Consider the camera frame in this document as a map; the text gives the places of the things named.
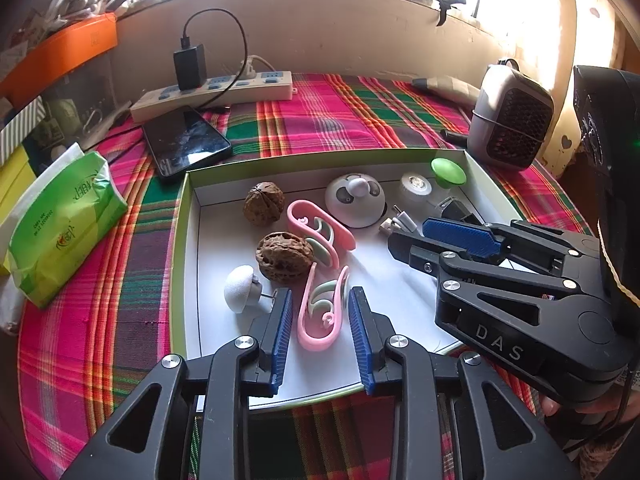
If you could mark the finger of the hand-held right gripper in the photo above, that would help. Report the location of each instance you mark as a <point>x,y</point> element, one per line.
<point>460,235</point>
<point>480,305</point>

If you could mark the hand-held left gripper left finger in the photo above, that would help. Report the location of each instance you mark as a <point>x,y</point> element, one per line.
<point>280,340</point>

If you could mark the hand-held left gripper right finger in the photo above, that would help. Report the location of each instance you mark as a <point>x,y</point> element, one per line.
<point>362,345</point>

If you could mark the black rectangular device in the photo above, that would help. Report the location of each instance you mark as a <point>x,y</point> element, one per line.
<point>456,210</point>

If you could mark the pink plastic clip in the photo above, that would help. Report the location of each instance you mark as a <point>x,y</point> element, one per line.
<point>340,232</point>
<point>315,340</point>

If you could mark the white usb plug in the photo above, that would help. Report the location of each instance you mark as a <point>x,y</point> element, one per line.
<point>402,220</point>

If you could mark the green mushroom shaped massager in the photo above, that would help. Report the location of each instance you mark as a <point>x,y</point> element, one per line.
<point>448,171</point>

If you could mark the small white mushroom massager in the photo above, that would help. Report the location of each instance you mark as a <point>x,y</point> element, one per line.
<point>240,287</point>

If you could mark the white round jar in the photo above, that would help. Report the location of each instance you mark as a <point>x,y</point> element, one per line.
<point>415,186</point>

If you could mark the green and white cardboard box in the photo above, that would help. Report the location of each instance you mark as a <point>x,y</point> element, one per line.
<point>400,285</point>

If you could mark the brown walnut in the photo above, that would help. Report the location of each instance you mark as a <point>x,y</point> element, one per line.
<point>263,202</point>
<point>285,255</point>

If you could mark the white panda face massager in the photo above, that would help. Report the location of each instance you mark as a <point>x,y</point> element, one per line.
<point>355,205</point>

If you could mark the person's right forearm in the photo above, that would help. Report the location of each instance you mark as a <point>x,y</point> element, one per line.
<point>600,445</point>

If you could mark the person's right hand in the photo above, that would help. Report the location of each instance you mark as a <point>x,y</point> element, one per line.
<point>550,406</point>

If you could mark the grey portable heater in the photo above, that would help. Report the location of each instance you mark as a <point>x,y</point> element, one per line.
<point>512,125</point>

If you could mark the patterned cream curtain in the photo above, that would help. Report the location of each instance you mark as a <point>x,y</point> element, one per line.
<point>565,60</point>

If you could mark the plaid blanket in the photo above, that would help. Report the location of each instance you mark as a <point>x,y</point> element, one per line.
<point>325,120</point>

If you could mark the black smartphone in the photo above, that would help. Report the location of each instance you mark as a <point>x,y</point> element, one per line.
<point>187,142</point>

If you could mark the green tissue pack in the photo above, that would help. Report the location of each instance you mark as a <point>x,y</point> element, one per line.
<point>60,225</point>

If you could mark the white power strip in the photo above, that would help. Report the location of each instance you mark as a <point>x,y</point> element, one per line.
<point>250,91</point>

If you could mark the white power plug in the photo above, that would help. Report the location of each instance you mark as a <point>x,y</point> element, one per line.
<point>250,67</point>

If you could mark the black charger adapter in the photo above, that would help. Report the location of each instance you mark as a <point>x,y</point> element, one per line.
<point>190,67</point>

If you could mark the yellow box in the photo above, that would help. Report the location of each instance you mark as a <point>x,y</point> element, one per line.
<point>12,180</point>

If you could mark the grey striped box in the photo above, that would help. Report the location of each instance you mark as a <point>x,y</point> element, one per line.
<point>20,125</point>

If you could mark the orange lidded clear container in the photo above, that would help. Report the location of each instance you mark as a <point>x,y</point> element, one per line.
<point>55,55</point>

